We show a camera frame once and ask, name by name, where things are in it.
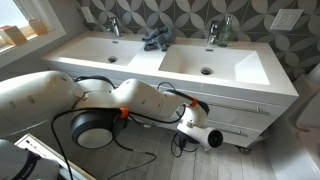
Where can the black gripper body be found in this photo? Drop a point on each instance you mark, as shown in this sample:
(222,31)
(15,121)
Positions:
(182,140)

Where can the grey drawer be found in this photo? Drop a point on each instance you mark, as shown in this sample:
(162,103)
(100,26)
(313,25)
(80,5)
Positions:
(239,113)
(233,134)

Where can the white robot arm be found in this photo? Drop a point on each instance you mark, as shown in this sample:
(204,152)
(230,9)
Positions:
(28,100)

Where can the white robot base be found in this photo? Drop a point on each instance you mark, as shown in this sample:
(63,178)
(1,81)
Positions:
(22,164)

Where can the chrome right sink drain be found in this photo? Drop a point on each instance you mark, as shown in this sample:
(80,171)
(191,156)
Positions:
(206,71)

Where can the chrome sink drain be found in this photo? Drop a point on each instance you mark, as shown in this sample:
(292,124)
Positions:
(112,59)
(206,71)

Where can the grey crumpled towel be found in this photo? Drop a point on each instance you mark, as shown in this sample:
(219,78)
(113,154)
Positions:
(159,39)

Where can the white double sink vanity top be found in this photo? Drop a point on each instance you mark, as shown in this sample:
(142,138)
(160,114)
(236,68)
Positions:
(242,70)

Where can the glass soap dispenser bottle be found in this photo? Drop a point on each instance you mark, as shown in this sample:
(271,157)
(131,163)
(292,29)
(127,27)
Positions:
(226,32)

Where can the chrome right faucet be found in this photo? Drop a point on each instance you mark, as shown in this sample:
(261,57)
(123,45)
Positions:
(213,31)

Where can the chrome faucet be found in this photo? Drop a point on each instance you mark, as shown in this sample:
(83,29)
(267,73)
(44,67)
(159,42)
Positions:
(213,31)
(114,27)

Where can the white toilet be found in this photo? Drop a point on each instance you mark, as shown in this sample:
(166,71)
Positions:
(305,120)

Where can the chrome left faucet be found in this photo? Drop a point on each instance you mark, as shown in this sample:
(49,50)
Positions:
(114,27)

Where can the small wooden block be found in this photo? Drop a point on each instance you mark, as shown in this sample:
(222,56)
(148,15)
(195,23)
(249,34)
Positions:
(38,27)

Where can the wooden block on windowsill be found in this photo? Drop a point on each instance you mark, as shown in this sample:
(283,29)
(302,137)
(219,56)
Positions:
(12,35)

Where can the white wall outlet plate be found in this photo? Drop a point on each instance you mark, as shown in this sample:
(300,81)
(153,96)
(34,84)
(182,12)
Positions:
(286,19)

